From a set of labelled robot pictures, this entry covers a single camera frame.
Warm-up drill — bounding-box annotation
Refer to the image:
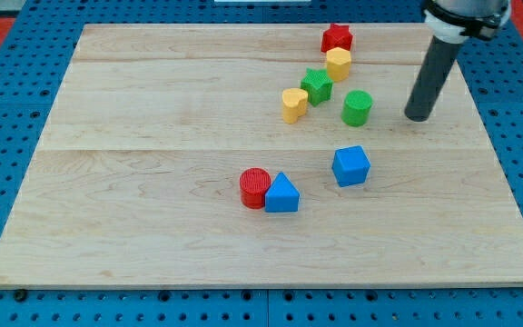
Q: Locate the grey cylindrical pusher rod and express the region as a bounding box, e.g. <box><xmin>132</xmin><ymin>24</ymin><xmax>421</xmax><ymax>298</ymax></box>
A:
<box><xmin>404</xmin><ymin>36</ymin><xmax>462</xmax><ymax>122</ymax></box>

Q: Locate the yellow heart block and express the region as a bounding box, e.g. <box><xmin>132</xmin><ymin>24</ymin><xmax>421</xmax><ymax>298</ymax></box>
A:
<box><xmin>281</xmin><ymin>88</ymin><xmax>308</xmax><ymax>124</ymax></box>

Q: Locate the red cylinder block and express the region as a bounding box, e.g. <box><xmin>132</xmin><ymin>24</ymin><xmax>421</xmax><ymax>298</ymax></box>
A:
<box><xmin>239</xmin><ymin>167</ymin><xmax>271</xmax><ymax>209</ymax></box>

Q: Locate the blue triangle block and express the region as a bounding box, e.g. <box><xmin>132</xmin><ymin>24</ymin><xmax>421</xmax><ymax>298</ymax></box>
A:
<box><xmin>265</xmin><ymin>172</ymin><xmax>301</xmax><ymax>213</ymax></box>

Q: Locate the wooden board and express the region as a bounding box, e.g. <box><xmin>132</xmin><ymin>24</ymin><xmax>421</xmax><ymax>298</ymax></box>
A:
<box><xmin>0</xmin><ymin>24</ymin><xmax>523</xmax><ymax>290</ymax></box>

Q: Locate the blue cube block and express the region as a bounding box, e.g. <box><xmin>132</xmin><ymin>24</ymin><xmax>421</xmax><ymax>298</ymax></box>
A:
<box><xmin>331</xmin><ymin>145</ymin><xmax>370</xmax><ymax>187</ymax></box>

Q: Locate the green star block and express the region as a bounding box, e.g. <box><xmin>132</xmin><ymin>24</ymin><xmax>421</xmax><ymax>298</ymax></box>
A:
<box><xmin>301</xmin><ymin>68</ymin><xmax>333</xmax><ymax>106</ymax></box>

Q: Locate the green cylinder block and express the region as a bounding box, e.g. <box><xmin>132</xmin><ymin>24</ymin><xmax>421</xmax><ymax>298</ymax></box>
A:
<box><xmin>340</xmin><ymin>90</ymin><xmax>373</xmax><ymax>127</ymax></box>

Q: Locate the yellow hexagon block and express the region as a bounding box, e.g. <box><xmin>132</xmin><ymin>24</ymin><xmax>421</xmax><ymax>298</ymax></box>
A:
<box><xmin>326</xmin><ymin>47</ymin><xmax>352</xmax><ymax>82</ymax></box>

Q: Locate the red star block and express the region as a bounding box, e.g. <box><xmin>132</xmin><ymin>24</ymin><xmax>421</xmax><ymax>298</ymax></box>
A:
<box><xmin>321</xmin><ymin>23</ymin><xmax>353</xmax><ymax>53</ymax></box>

